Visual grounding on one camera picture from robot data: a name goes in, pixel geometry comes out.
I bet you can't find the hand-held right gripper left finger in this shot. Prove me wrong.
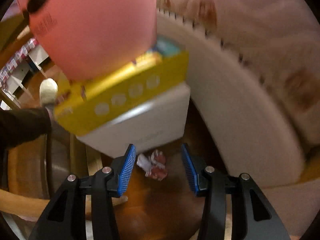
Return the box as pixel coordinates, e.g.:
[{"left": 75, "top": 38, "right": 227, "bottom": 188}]
[{"left": 29, "top": 144, "right": 137, "bottom": 240}]

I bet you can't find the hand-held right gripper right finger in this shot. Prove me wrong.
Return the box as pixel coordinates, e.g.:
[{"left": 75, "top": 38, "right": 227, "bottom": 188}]
[{"left": 181, "top": 143, "right": 292, "bottom": 240}]

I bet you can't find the red paper ball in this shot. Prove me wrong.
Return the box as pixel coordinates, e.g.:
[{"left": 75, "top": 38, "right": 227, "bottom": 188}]
[{"left": 137, "top": 149, "right": 167, "bottom": 180}]

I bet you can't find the pink plastic bucket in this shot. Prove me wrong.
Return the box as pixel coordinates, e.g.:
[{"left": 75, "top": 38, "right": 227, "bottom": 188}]
[{"left": 17, "top": 0, "right": 158, "bottom": 80}]

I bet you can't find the white box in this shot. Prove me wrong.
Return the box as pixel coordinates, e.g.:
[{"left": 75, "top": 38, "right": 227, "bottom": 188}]
[{"left": 75, "top": 84, "right": 190, "bottom": 159}]

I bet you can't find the yellow cardboard box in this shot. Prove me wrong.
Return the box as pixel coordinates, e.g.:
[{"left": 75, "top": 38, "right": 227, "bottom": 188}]
[{"left": 54, "top": 50, "right": 190, "bottom": 135}]

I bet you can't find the beige slipper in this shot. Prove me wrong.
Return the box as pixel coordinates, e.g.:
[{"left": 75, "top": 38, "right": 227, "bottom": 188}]
[{"left": 39, "top": 78, "right": 58, "bottom": 110}]

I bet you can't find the white side table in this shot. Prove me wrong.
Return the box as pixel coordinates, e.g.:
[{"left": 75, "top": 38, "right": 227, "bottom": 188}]
[{"left": 15, "top": 45, "right": 50, "bottom": 105}]

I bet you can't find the checked tablecloth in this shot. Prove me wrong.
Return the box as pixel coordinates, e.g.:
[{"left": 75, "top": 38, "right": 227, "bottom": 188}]
[{"left": 0, "top": 37, "right": 40, "bottom": 85}]

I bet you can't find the wooden table frame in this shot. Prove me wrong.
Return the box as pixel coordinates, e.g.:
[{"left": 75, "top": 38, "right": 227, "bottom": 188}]
[{"left": 0, "top": 120, "right": 128, "bottom": 220}]

